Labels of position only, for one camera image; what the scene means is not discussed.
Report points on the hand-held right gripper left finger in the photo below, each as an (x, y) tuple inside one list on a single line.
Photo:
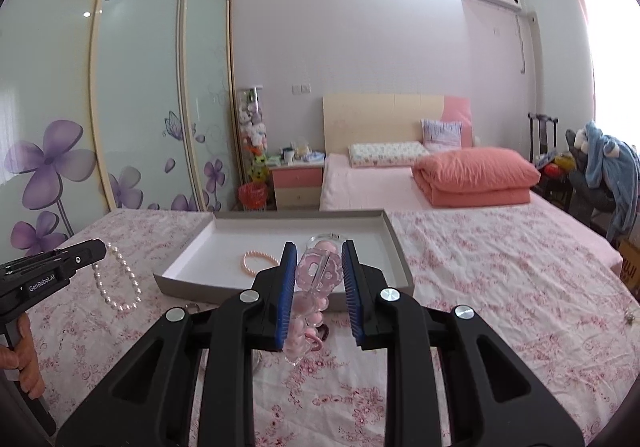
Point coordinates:
[(286, 287)]

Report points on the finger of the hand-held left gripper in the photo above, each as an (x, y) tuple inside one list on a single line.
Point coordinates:
[(82, 254)]

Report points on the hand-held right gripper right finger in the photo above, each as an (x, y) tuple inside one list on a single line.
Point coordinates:
[(350, 287)]

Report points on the shallow grey white box tray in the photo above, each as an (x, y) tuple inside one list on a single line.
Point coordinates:
[(230, 237)]

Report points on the person's left hand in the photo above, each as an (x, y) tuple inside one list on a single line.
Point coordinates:
[(27, 357)]

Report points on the red waste basket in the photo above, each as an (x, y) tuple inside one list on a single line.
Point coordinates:
[(252, 197)]

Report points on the pink beige nightstand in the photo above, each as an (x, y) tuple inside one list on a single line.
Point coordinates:
[(295, 184)]

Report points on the bed with pink sheet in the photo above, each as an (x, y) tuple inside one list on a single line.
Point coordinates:
[(370, 184)]

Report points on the green tissue pack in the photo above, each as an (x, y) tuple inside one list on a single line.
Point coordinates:
[(274, 160)]

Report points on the white mug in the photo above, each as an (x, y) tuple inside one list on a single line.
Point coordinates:
[(288, 155)]

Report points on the blue packet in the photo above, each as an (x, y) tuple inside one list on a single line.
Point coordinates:
[(315, 157)]

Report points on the floral print pillow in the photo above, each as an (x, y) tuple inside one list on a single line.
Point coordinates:
[(385, 154)]

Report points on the floral pink bedspread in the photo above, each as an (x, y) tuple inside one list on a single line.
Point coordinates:
[(500, 302)]

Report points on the clear plush toy display tower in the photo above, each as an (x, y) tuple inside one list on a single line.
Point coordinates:
[(251, 137)]

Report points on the folded orange quilt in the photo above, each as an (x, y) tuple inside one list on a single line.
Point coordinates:
[(475, 174)]

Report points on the beige pink headboard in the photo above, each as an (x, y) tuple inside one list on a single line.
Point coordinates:
[(375, 119)]

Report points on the purple printed cushion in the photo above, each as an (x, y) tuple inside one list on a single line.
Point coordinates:
[(442, 134)]

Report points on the wardrobe with purple flower doors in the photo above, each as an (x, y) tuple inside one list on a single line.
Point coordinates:
[(140, 77)]

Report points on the pile of colourful toys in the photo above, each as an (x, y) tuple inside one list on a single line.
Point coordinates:
[(555, 167)]

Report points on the dark wooden chair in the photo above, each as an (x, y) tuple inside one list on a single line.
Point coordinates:
[(542, 137)]

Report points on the grey chair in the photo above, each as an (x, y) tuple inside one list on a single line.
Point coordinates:
[(580, 182)]

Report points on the white plush toy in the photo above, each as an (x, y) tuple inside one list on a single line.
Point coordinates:
[(581, 139)]

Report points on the cardboard box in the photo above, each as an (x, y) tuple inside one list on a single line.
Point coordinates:
[(631, 267)]

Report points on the blue plush robe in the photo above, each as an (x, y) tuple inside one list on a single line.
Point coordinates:
[(607, 162)]

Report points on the white wall socket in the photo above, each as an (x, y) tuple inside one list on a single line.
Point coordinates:
[(301, 88)]

